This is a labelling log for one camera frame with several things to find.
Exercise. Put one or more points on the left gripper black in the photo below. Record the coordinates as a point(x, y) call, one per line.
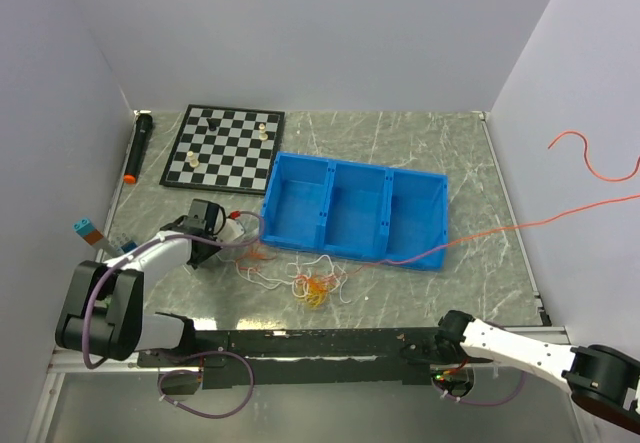
point(198, 259)

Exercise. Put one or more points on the blue three-compartment bin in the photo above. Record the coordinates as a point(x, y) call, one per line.
point(357, 211)

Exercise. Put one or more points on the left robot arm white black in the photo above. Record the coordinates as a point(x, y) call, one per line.
point(103, 311)

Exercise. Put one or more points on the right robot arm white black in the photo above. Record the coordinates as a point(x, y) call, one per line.
point(596, 377)

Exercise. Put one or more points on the white chess piece lower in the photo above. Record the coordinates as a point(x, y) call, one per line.
point(192, 159)

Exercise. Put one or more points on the white chess piece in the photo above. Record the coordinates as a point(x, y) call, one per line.
point(263, 134)
point(192, 159)

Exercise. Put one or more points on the black white chessboard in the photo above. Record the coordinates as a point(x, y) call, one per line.
point(232, 158)

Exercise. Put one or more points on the black chess piece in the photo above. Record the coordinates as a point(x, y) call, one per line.
point(212, 124)

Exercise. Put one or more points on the white chess piece upper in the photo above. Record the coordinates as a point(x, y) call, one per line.
point(263, 134)

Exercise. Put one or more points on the black marker orange cap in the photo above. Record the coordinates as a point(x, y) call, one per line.
point(144, 126)

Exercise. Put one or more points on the blue brown toy block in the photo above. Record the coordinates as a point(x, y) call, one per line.
point(90, 234)

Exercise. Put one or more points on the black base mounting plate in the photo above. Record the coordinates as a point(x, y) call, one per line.
point(407, 355)

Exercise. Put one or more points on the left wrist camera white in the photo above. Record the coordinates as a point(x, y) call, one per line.
point(232, 231)

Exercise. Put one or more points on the aluminium frame rail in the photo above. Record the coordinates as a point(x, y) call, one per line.
point(71, 362)

